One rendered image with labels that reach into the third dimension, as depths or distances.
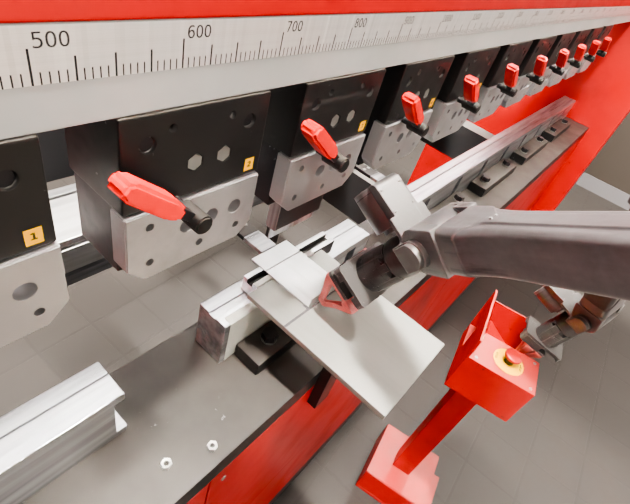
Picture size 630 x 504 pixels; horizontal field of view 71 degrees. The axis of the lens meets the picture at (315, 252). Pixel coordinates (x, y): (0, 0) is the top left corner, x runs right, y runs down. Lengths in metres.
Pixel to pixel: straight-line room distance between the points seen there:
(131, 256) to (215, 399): 0.36
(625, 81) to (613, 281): 2.29
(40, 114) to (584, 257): 0.37
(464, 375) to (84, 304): 1.46
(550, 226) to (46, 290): 0.39
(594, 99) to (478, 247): 2.25
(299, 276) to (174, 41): 0.47
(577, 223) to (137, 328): 1.69
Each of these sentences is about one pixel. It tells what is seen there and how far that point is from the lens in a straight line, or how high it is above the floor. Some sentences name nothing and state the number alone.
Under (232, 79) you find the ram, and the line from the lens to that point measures 0.39.
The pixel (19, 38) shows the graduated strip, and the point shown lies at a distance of 0.29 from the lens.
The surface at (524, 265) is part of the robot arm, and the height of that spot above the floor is 1.30.
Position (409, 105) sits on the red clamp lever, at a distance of 0.61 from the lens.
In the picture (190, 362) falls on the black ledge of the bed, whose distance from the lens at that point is 0.75.
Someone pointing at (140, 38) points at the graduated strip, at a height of 1.39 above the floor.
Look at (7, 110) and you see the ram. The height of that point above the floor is 1.36.
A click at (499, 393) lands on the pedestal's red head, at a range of 1.12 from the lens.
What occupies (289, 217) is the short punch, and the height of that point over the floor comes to 1.12.
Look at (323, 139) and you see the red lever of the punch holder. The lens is 0.45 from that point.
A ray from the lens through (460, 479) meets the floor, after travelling 1.88.
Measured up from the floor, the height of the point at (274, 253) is 1.00.
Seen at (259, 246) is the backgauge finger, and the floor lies 1.01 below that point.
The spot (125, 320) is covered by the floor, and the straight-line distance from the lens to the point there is 1.91.
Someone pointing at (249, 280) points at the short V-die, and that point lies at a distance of 0.71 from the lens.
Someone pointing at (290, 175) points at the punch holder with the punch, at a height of 1.23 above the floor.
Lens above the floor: 1.50
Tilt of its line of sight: 40 degrees down
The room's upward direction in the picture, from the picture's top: 19 degrees clockwise
